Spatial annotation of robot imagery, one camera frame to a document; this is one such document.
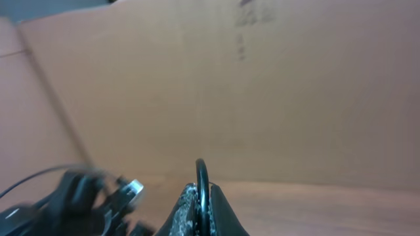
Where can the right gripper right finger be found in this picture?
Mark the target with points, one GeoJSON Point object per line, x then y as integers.
{"type": "Point", "coordinates": [223, 220]}

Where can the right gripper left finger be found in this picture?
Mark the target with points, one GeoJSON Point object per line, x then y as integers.
{"type": "Point", "coordinates": [182, 219]}

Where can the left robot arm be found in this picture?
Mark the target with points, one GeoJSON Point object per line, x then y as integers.
{"type": "Point", "coordinates": [81, 205]}

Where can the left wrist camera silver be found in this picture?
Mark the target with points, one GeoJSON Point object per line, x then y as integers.
{"type": "Point", "coordinates": [133, 192]}

